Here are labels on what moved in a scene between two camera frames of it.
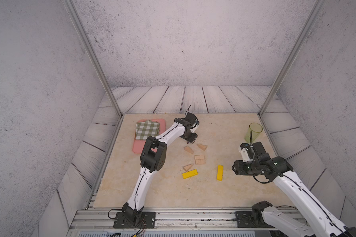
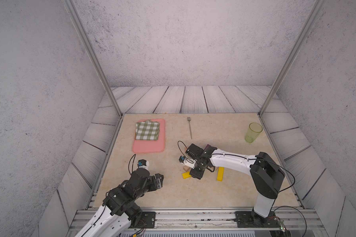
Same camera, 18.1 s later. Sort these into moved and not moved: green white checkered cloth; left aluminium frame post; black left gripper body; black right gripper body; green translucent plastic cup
Moved: black left gripper body; black right gripper body
Not moved: left aluminium frame post; green translucent plastic cup; green white checkered cloth
